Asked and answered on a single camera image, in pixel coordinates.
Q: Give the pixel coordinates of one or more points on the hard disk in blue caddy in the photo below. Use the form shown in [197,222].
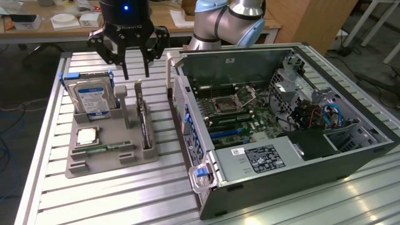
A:
[91,98]

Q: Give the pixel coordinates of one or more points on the wooden cabinet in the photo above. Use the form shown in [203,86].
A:
[313,21]

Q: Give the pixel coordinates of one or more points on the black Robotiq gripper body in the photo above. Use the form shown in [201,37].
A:
[125,18]

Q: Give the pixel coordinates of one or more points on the blue expansion slot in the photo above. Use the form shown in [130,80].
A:
[225,133]

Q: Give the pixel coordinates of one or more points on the CPU socket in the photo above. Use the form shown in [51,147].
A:
[226,104]

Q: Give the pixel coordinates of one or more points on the white papers stack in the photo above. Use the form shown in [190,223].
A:
[183,21]

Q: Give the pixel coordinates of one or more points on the metal disk bay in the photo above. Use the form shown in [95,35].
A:
[353,138]

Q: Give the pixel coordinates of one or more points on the perforated metal drive cage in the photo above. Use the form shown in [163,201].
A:
[287,86]

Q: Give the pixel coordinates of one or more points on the open black PC case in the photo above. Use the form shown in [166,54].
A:
[282,182]

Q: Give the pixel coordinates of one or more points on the white table frame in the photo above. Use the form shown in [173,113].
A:
[369,23]

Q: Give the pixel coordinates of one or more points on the blue case latch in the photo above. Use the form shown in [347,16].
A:
[201,171]

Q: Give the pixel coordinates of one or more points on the metal socket cover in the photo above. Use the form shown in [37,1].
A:
[249,96]

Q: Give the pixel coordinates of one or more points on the wooden desk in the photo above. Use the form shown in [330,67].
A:
[63,34]

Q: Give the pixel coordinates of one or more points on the green motherboard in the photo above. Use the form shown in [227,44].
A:
[266,119]

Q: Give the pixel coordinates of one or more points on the white box with black lid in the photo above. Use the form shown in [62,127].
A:
[27,23]

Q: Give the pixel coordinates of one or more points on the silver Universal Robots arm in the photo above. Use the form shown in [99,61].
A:
[225,21]

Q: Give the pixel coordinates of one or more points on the green RAM stick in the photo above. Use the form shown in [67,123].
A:
[101,147]

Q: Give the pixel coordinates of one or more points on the small white labelled box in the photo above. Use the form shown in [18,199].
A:
[90,20]

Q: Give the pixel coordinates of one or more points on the grey parts rack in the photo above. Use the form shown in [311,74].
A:
[106,161]

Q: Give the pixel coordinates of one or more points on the installed black RAM stick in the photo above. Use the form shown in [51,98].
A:
[230,118]

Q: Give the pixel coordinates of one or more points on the grey power supply unit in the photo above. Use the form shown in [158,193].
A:
[231,164]

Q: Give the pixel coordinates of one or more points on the white round holder box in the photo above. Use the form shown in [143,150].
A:
[65,22]

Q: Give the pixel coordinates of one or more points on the black graphics card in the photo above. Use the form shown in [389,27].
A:
[145,122]

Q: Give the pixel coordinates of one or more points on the silver CPU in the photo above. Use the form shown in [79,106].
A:
[86,136]

